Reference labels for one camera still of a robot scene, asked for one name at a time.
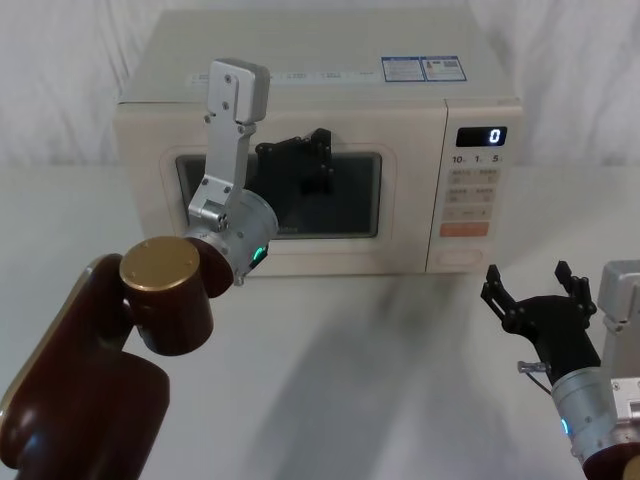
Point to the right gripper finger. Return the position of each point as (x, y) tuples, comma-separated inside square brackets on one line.
[(575, 292), (500, 297)]

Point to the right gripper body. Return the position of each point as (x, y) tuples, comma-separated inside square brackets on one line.
[(550, 330)]

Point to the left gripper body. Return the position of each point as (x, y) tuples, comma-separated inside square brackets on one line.
[(280, 170)]

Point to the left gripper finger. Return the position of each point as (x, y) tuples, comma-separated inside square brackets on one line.
[(321, 142), (320, 180)]

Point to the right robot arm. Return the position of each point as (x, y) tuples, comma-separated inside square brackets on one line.
[(610, 400)]

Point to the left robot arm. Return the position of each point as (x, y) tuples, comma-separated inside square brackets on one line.
[(165, 300)]

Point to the cream microwave oven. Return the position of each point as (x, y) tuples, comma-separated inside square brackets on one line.
[(310, 115)]

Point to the blue white information sticker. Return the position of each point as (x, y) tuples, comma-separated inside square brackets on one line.
[(401, 69), (445, 68)]

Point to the white table cloth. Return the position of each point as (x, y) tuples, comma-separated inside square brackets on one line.
[(350, 375)]

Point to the white wrinkled backdrop cloth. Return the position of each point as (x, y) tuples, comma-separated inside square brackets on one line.
[(65, 75)]

